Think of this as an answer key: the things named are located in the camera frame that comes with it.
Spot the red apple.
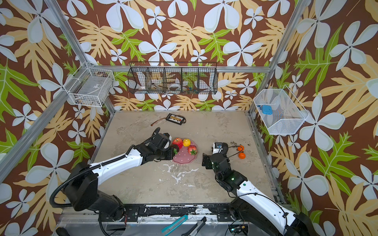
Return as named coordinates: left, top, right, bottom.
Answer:
left=172, top=138, right=184, bottom=149

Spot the yellow lemon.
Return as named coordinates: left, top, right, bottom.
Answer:
left=183, top=138, right=192, bottom=147

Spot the pink polka dot plate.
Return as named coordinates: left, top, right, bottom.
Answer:
left=171, top=140, right=198, bottom=164

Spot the red strawberry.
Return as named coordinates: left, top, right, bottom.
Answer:
left=188, top=145, right=198, bottom=155

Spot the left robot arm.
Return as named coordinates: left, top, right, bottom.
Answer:
left=49, top=130, right=180, bottom=221

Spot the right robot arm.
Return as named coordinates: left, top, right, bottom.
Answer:
left=202, top=153, right=317, bottom=236

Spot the orange tangerine lower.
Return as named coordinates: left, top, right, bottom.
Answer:
left=238, top=152, right=246, bottom=159

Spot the teal utility knife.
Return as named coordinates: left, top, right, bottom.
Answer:
left=161, top=215, right=188, bottom=236

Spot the blue object in basket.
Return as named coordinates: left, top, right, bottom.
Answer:
left=259, top=105, right=273, bottom=115

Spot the black tool front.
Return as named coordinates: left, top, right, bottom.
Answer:
left=182, top=217, right=207, bottom=236

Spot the white mesh basket right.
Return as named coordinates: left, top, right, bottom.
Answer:
left=254, top=87, right=309, bottom=136

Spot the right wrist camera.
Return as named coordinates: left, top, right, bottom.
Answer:
left=212, top=142, right=229, bottom=156

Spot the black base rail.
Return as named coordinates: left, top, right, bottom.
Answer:
left=101, top=203, right=231, bottom=223

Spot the black wire basket rear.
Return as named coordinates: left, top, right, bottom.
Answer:
left=126, top=62, right=219, bottom=95

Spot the white wire basket left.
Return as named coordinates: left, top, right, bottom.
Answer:
left=64, top=63, right=115, bottom=107

